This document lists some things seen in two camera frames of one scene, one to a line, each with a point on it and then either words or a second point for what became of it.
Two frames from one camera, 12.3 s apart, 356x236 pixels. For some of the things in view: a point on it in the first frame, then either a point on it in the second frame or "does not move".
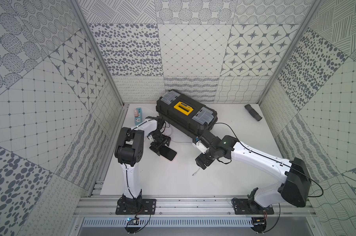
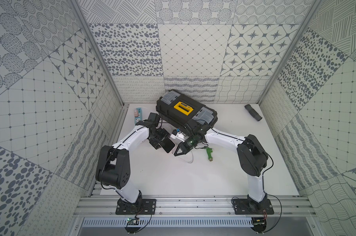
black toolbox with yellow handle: x=185 y=114 does not move
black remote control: x=253 y=113 does not move
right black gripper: x=199 y=162 -> x=183 y=148
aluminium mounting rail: x=180 y=205 does not move
